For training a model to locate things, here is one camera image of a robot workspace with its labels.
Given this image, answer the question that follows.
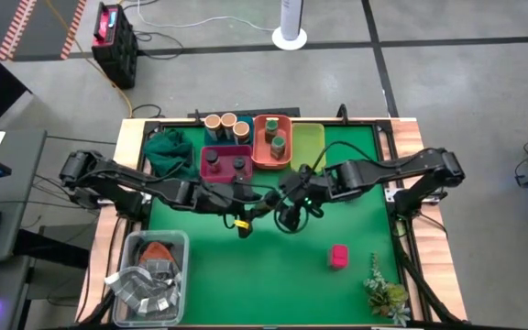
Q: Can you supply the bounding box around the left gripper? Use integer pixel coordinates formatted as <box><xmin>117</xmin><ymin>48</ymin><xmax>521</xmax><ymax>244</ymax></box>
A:
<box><xmin>194</xmin><ymin>181</ymin><xmax>265</xmax><ymax>216</ymax></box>

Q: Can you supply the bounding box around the black-lidded oregano leaves jar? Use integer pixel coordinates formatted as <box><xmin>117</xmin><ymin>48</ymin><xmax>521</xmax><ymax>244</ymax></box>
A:
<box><xmin>231</xmin><ymin>156</ymin><xmax>248</xmax><ymax>178</ymax></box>

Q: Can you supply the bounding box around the black-lidded paprika jar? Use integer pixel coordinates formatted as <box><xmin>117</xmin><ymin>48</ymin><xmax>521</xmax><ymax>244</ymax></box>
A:
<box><xmin>204</xmin><ymin>149</ymin><xmax>222</xmax><ymax>174</ymax></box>

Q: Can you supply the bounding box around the green glass oregano jar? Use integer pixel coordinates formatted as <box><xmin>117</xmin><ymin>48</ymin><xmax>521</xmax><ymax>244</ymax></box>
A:
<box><xmin>264</xmin><ymin>117</ymin><xmax>280</xmax><ymax>143</ymax></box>
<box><xmin>269</xmin><ymin>136</ymin><xmax>287</xmax><ymax>160</ymax></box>

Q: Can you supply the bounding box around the tan-lidded spice jar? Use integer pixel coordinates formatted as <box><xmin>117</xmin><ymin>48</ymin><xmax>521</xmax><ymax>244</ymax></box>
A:
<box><xmin>232</xmin><ymin>120</ymin><xmax>251</xmax><ymax>146</ymax></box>
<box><xmin>203</xmin><ymin>113</ymin><xmax>223</xmax><ymax>141</ymax></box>
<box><xmin>220</xmin><ymin>111</ymin><xmax>238</xmax><ymax>138</ymax></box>

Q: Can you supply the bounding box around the pink cube block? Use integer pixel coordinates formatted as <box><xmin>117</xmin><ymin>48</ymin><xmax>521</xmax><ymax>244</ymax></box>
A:
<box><xmin>328</xmin><ymin>244</ymin><xmax>350</xmax><ymax>270</ymax></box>

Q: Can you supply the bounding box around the magenta plastic bin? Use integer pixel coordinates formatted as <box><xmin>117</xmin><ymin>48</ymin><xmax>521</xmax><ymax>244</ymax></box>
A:
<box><xmin>199</xmin><ymin>145</ymin><xmax>254</xmax><ymax>185</ymax></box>

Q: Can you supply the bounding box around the yellow-green plastic bin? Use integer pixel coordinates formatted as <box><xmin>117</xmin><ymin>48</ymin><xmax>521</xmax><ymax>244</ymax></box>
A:
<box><xmin>290</xmin><ymin>122</ymin><xmax>327</xmax><ymax>174</ymax></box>

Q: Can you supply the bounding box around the orange plastic bin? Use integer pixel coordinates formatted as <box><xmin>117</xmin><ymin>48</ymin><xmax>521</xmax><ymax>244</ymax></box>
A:
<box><xmin>250</xmin><ymin>114</ymin><xmax>293</xmax><ymax>171</ymax></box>

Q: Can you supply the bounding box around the dark green cloth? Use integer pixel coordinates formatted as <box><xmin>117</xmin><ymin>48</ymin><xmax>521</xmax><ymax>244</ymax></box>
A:
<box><xmin>142</xmin><ymin>128</ymin><xmax>201</xmax><ymax>181</ymax></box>

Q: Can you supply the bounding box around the black flat bar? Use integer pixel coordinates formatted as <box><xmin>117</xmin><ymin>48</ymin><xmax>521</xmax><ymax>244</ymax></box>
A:
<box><xmin>188</xmin><ymin>107</ymin><xmax>301</xmax><ymax>119</ymax></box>

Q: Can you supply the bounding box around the teal plastic bin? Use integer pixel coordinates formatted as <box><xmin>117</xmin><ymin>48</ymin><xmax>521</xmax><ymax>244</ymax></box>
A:
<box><xmin>203</xmin><ymin>115</ymin><xmax>255</xmax><ymax>148</ymax></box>

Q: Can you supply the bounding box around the green table mat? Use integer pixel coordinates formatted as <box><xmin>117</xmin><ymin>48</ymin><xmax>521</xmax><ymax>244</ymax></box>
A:
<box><xmin>147</xmin><ymin>124</ymin><xmax>401</xmax><ymax>326</ymax></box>

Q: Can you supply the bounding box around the orange fabric item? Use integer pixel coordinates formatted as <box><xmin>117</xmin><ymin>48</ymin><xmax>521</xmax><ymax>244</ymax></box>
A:
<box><xmin>138</xmin><ymin>241</ymin><xmax>176</xmax><ymax>271</ymax></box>

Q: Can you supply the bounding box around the clear plastic storage bin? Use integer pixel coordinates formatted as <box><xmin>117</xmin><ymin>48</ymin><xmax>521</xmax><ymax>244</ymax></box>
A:
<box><xmin>111</xmin><ymin>229</ymin><xmax>191</xmax><ymax>328</ymax></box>

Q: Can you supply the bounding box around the grey patterned fabric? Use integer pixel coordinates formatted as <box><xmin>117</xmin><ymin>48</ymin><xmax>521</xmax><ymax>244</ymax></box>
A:
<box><xmin>104</xmin><ymin>263</ymin><xmax>183</xmax><ymax>317</ymax></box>

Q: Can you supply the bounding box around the artificial succulent plant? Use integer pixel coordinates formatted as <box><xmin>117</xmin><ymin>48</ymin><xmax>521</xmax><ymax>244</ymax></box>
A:
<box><xmin>363</xmin><ymin>253</ymin><xmax>413</xmax><ymax>327</ymax></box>

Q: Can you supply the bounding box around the white floor stand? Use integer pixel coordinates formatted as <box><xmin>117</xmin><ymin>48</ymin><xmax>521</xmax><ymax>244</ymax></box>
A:
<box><xmin>271</xmin><ymin>0</ymin><xmax>309</xmax><ymax>51</ymax></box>

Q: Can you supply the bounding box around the black toolbox with red top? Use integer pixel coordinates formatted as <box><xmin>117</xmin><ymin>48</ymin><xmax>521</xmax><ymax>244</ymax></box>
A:
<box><xmin>91</xmin><ymin>2</ymin><xmax>139</xmax><ymax>91</ymax></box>

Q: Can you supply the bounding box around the grey desk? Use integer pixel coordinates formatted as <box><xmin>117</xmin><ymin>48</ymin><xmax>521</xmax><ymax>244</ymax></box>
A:
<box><xmin>0</xmin><ymin>91</ymin><xmax>49</xmax><ymax>330</ymax></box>

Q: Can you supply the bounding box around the black right camera cable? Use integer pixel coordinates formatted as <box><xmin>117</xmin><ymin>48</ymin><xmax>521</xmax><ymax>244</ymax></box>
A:
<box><xmin>312</xmin><ymin>140</ymin><xmax>384</xmax><ymax>175</ymax></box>

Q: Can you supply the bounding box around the yellow floor cable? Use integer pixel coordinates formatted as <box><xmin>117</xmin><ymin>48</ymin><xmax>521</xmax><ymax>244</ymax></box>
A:
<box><xmin>43</xmin><ymin>0</ymin><xmax>135</xmax><ymax>119</ymax></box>

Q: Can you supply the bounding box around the white floor cable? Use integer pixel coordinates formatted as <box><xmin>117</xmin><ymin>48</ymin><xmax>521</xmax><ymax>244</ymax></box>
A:
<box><xmin>121</xmin><ymin>0</ymin><xmax>277</xmax><ymax>33</ymax></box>

